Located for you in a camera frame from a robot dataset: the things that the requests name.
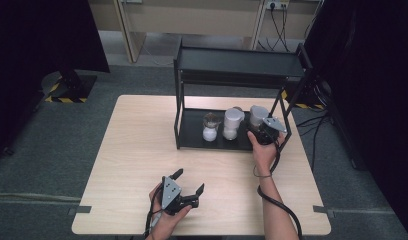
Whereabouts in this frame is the right hand-held gripper cable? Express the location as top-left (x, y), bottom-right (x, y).
top-left (256, 138), bottom-right (304, 240)

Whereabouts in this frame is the stand base with hazard tape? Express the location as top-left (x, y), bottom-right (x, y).
top-left (41, 68), bottom-right (98, 104)

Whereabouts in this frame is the large black curtain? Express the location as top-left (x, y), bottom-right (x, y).
top-left (0, 0), bottom-right (110, 158)

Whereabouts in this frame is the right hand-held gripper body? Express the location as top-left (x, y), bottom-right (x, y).
top-left (249, 115), bottom-right (289, 146)

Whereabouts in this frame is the white-lid jar with white powder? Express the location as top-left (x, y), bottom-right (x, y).
top-left (222, 107), bottom-right (246, 141)

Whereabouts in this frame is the thin wrist band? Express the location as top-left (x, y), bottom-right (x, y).
top-left (252, 164), bottom-right (272, 179)

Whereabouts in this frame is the bundle of black floor cables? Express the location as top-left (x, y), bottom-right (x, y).
top-left (293, 74), bottom-right (331, 171)

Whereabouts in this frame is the hand-held gripper cable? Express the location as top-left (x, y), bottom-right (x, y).
top-left (143, 189), bottom-right (165, 239)
top-left (256, 138), bottom-right (304, 240)

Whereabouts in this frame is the thin white floor cable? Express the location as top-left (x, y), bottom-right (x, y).
top-left (140, 41), bottom-right (176, 67)

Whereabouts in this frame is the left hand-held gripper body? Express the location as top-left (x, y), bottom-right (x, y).
top-left (161, 174), bottom-right (200, 216)

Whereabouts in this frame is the white-lid jar with brown contents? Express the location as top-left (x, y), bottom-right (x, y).
top-left (248, 105), bottom-right (270, 132)

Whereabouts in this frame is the person's left hand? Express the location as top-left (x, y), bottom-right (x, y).
top-left (148, 181), bottom-right (195, 236)

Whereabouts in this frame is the tall black curtain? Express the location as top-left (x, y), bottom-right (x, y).
top-left (303, 0), bottom-right (408, 236)

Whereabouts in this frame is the black metal shelf rack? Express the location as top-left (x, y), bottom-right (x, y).
top-left (173, 38), bottom-right (315, 153)

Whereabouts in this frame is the wide beige desk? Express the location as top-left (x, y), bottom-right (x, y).
top-left (88, 0), bottom-right (264, 64)

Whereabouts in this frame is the person's right hand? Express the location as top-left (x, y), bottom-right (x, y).
top-left (246, 130), bottom-right (286, 176)

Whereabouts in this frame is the white wall socket with plugs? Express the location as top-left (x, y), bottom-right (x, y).
top-left (265, 0), bottom-right (290, 10)

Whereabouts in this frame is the grey floor tape strip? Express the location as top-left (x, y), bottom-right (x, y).
top-left (67, 205), bottom-right (92, 216)
top-left (312, 205), bottom-right (336, 215)

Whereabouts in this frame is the glass jar with metal lid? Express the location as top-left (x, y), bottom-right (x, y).
top-left (201, 112), bottom-right (222, 143)

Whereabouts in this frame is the left hand-held gripper cable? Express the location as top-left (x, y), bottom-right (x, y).
top-left (143, 189), bottom-right (165, 239)

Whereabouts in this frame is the black power cable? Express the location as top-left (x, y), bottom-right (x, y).
top-left (269, 6), bottom-right (286, 51)
top-left (281, 6), bottom-right (291, 53)

